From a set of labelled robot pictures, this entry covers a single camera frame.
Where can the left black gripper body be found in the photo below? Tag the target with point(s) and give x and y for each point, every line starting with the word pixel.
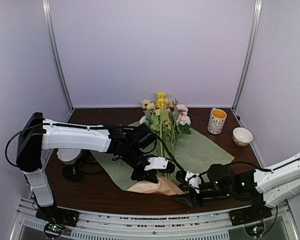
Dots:
pixel 131 157

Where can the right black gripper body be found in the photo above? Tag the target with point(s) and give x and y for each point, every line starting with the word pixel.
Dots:
pixel 225 193

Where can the pale yellow fake flower stem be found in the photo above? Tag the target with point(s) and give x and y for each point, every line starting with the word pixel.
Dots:
pixel 149 111

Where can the bright yellow fake flower stem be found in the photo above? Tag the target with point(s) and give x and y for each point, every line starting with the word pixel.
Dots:
pixel 162 112

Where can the black ribbon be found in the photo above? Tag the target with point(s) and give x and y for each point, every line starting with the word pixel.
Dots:
pixel 74 174

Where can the pink fake flower stem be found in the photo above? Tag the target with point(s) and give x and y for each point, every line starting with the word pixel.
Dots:
pixel 179 116

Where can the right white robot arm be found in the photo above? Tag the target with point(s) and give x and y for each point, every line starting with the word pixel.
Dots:
pixel 266 187

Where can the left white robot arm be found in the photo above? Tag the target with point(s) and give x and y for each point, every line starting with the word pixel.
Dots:
pixel 44 134

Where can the small white patterned bowl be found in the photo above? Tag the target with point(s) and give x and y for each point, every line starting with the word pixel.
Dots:
pixel 242 136

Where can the patterned mug with yellow inside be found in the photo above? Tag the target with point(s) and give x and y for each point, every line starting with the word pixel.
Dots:
pixel 216 121

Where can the white scalloped bowl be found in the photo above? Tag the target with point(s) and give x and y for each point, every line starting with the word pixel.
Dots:
pixel 68 156

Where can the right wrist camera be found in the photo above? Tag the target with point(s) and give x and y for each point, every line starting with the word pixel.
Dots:
pixel 193 179

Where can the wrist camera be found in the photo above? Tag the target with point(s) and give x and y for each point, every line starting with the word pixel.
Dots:
pixel 163 165
pixel 193 179

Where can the front aluminium rail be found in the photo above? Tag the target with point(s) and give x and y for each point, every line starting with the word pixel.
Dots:
pixel 214 225

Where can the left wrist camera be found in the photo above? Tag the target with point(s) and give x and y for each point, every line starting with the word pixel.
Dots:
pixel 163 165

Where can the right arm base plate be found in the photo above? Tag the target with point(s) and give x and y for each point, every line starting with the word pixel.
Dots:
pixel 248 215

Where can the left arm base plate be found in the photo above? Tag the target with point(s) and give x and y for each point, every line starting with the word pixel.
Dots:
pixel 60 216

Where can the left aluminium frame post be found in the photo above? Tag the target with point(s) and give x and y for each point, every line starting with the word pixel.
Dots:
pixel 56 57

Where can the aluminium frame post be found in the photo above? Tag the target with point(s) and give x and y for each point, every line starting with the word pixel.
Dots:
pixel 56 57
pixel 254 30

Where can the right aluminium frame post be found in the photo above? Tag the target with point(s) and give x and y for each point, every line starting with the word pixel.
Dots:
pixel 254 30

